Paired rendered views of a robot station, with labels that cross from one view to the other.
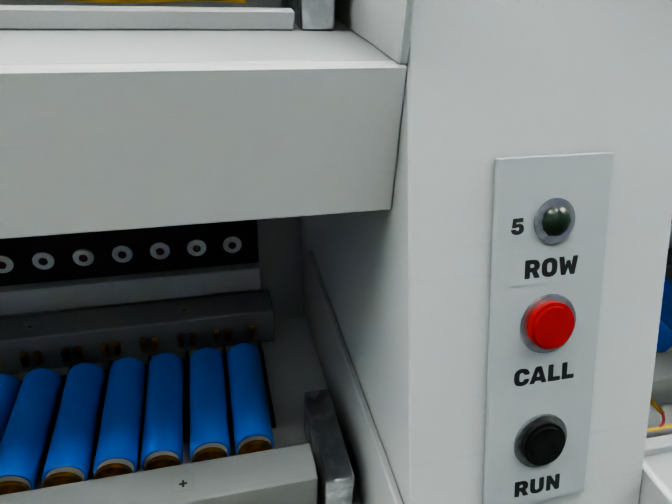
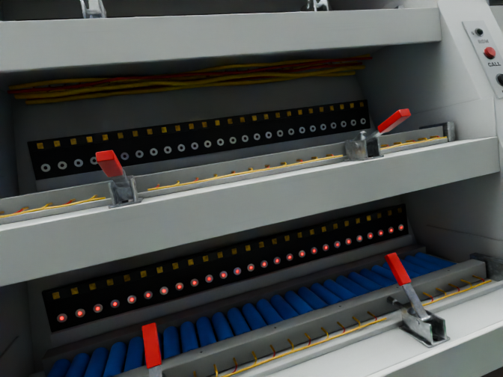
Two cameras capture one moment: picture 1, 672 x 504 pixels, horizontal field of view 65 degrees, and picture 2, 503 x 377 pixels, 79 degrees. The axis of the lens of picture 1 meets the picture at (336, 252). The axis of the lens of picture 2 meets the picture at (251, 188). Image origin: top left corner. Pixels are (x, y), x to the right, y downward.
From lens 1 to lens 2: 0.46 m
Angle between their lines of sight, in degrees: 26
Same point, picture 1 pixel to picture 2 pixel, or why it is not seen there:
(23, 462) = not seen: hidden behind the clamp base
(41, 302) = (313, 142)
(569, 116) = (471, 15)
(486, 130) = (457, 17)
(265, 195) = (418, 35)
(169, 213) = (403, 39)
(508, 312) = (479, 50)
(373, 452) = (457, 108)
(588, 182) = (481, 25)
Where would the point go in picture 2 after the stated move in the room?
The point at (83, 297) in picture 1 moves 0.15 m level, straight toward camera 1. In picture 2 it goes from (324, 140) to (397, 90)
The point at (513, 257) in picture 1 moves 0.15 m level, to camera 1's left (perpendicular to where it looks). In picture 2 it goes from (474, 39) to (371, 62)
